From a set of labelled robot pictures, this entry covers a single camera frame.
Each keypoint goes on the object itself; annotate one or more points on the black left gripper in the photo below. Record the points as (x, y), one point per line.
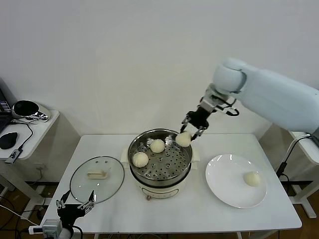
(72, 211)

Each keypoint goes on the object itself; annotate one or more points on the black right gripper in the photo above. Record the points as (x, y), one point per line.
(199, 118)

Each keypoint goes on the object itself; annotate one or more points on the white steamed baozi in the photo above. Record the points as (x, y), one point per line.
(184, 140)
(157, 146)
(140, 159)
(252, 178)

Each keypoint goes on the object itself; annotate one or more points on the round glass pot lid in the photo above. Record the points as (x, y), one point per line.
(99, 184)

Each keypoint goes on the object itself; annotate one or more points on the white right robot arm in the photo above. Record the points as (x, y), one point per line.
(274, 99)

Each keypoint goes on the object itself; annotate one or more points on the stainless steel steamer basket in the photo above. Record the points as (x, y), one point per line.
(169, 164)

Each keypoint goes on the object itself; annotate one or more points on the large white round plate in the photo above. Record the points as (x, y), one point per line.
(224, 179)

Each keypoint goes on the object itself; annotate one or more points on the cream electric cooking pot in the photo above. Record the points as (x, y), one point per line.
(162, 191)

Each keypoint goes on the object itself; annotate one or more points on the grey usb hub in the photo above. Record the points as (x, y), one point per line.
(13, 155)

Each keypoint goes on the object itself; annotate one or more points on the white side table beige panel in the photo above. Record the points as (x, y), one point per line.
(42, 129)

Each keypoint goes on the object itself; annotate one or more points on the black computer mouse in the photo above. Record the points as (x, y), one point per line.
(8, 140)

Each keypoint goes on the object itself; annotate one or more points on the shiny chrome domed device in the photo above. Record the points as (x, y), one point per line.
(25, 109)

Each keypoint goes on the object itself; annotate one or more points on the open black laptop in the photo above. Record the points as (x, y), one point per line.
(316, 138)
(3, 117)

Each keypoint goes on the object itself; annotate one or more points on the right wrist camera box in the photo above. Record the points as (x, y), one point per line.
(208, 104)

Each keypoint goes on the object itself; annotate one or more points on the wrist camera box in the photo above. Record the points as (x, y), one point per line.
(208, 104)
(52, 227)

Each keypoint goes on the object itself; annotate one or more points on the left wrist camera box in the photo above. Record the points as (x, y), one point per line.
(52, 227)

